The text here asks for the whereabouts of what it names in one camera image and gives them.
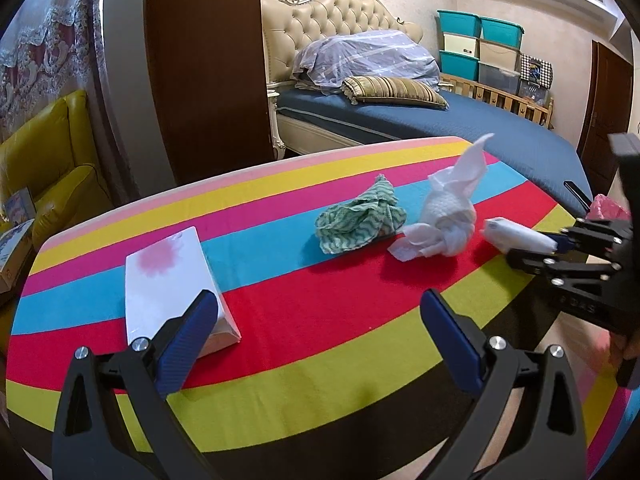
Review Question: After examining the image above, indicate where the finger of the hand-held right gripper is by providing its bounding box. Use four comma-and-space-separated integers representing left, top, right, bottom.
507, 247, 621, 286
550, 219, 632, 257

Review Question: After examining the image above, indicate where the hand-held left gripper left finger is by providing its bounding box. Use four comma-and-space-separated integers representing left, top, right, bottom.
52, 290, 221, 480

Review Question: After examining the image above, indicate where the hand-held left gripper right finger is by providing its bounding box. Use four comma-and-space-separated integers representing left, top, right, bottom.
419, 289, 591, 480

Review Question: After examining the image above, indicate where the white paper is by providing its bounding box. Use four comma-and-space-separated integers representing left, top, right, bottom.
481, 217, 557, 256

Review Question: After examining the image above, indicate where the pink plastic bag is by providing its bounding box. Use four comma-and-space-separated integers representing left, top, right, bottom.
586, 195, 632, 222

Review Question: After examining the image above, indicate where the white box with pink stain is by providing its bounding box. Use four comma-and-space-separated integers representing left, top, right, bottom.
124, 226, 242, 361

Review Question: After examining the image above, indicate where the white crumpled paper towel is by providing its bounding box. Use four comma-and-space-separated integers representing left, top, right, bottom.
389, 133, 496, 262

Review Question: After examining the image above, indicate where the striped colourful tablecloth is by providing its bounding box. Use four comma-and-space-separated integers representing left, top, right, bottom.
0, 136, 640, 480

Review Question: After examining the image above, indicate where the blue bed mattress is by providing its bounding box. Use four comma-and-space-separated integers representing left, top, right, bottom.
276, 85, 591, 216

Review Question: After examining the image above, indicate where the dark brown room door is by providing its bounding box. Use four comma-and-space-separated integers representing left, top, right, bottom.
577, 40, 636, 196

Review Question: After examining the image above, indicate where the green wavy patterned cloth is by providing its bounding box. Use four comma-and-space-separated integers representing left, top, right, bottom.
315, 174, 408, 255

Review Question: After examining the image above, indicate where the black white checkered bag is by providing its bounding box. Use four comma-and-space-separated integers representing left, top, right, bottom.
519, 54, 555, 106

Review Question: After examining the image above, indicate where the flat printed cardboard box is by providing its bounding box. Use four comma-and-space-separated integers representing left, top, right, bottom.
0, 217, 37, 293

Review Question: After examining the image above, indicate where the stack of plastic storage boxes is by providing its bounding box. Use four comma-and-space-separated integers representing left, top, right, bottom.
436, 8, 526, 97

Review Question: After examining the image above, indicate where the printed picture book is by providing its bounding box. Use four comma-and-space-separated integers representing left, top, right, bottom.
2, 187, 36, 223

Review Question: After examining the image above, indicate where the yellow leather armchair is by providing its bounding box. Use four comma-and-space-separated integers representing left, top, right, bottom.
0, 90, 115, 356

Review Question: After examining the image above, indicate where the gold striped pillow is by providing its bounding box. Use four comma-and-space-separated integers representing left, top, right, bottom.
341, 76, 449, 110

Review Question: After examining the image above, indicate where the purple striped blanket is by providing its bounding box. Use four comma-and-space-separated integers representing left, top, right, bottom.
291, 30, 441, 93

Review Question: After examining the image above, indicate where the brown wooden door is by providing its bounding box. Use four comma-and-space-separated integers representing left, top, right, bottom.
145, 0, 276, 188

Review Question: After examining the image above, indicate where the wooden crib rail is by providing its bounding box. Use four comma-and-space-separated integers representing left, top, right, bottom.
440, 72, 555, 131

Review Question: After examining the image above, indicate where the cream tufted bed frame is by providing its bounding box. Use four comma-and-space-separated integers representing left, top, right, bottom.
262, 0, 423, 161

